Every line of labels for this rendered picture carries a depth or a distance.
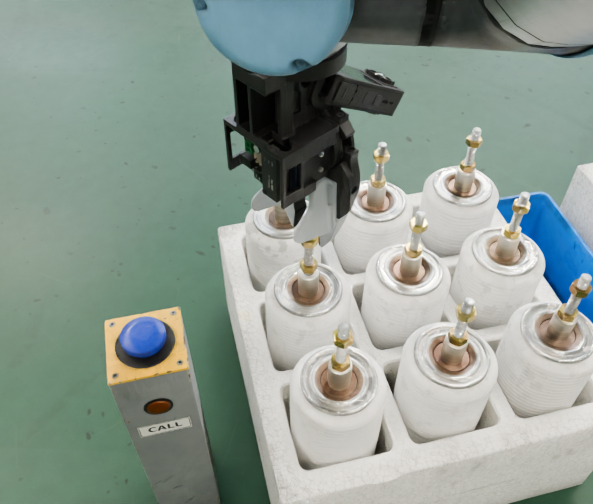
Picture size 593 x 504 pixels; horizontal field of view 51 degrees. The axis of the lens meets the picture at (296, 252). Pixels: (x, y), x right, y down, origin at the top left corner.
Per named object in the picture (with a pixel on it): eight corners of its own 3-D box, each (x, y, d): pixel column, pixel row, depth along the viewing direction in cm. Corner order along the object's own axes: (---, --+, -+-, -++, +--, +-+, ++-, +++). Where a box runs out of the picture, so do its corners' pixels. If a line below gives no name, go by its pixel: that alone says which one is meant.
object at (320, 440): (287, 427, 77) (286, 343, 64) (364, 421, 77) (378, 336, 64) (294, 505, 70) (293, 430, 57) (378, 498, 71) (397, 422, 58)
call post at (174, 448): (221, 506, 77) (190, 370, 54) (164, 520, 76) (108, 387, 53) (212, 453, 82) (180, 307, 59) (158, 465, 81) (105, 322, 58)
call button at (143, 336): (170, 359, 55) (167, 346, 54) (125, 369, 55) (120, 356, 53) (166, 324, 58) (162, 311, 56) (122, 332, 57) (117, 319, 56)
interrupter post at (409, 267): (421, 267, 71) (426, 248, 69) (416, 282, 69) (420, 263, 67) (401, 261, 72) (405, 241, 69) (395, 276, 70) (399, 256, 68)
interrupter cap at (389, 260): (449, 259, 72) (450, 254, 71) (432, 306, 67) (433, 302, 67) (386, 240, 74) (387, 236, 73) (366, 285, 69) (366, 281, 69)
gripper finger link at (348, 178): (311, 206, 58) (303, 124, 52) (325, 198, 59) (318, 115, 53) (348, 227, 55) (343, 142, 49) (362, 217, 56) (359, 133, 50)
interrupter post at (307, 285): (303, 280, 70) (303, 260, 67) (322, 288, 69) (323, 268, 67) (293, 295, 68) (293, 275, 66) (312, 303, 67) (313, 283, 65)
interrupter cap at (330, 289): (294, 257, 72) (294, 253, 72) (353, 280, 70) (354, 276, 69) (261, 302, 68) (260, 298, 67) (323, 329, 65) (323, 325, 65)
